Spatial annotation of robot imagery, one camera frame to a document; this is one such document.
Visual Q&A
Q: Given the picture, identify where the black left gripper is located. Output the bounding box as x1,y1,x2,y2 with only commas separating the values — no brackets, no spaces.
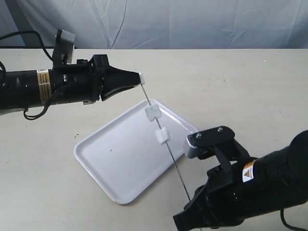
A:
49,54,140,105

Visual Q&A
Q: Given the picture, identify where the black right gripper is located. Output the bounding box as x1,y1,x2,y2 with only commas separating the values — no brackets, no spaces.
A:
173,162,246,230

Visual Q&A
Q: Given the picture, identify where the thin metal skewer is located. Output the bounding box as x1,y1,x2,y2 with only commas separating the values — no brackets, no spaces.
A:
141,84,191,202

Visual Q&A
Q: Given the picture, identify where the white marshmallow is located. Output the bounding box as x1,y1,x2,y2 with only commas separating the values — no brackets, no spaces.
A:
139,72,145,86
145,104,162,122
155,127,170,144

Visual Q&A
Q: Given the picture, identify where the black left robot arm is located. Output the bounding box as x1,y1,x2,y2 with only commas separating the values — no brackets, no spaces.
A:
0,54,141,120

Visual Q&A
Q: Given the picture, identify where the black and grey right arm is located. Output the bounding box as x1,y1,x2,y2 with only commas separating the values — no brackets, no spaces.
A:
173,126,308,231

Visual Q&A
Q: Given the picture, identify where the white backdrop cloth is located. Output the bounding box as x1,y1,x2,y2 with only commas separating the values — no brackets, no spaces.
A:
0,0,308,49

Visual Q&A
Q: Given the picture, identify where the white plastic tray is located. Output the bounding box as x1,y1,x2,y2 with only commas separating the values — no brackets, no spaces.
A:
74,99,198,205

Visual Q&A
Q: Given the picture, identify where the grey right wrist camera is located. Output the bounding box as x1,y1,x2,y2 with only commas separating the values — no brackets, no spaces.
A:
184,132,205,159

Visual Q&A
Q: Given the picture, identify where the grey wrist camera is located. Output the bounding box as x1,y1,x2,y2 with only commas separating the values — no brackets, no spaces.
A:
52,29,76,64
184,132,205,159

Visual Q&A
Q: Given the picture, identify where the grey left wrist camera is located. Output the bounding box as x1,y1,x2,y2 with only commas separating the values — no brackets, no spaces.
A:
52,29,76,64

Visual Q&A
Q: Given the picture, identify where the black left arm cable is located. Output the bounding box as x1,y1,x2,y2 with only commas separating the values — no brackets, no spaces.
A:
0,30,63,120

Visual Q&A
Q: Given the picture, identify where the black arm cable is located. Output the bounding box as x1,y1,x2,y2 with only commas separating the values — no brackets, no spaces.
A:
0,30,63,120
280,209,308,231

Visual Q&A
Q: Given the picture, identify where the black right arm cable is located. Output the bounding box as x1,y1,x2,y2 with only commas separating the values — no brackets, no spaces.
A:
280,209,308,231

